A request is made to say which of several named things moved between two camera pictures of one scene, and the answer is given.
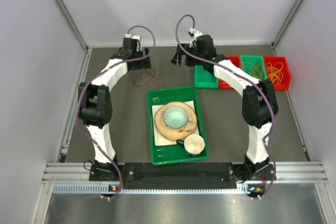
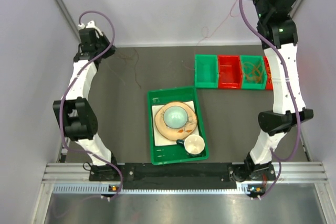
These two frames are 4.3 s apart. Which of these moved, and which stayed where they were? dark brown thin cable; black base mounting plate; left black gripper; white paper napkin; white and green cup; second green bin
Moved: left black gripper; dark brown thin cable
Stayed: white and green cup; white paper napkin; black base mounting plate; second green bin
